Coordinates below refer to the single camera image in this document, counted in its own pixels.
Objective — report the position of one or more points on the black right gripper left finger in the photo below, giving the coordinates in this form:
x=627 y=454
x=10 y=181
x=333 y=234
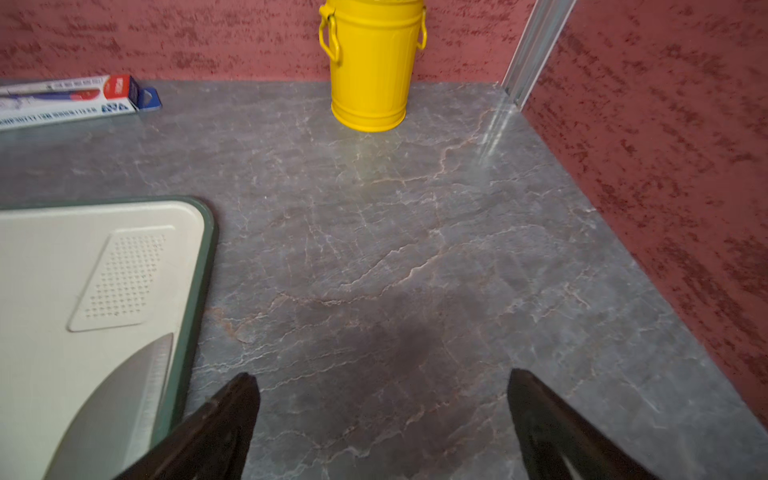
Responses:
x=212 y=443

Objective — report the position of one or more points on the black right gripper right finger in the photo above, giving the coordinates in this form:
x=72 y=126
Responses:
x=557 y=442

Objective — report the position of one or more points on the knife with cream handle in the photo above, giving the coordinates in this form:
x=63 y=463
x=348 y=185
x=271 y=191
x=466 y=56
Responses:
x=114 y=427

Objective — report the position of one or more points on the beige cutting board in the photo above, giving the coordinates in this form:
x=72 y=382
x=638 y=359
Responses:
x=83 y=288

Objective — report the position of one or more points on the white blue pen box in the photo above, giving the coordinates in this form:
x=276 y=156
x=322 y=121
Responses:
x=58 y=101

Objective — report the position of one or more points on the yellow pen bucket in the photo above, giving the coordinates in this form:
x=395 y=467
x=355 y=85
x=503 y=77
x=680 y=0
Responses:
x=371 y=46

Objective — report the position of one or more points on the aluminium right corner post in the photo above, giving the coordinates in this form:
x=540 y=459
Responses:
x=542 y=30

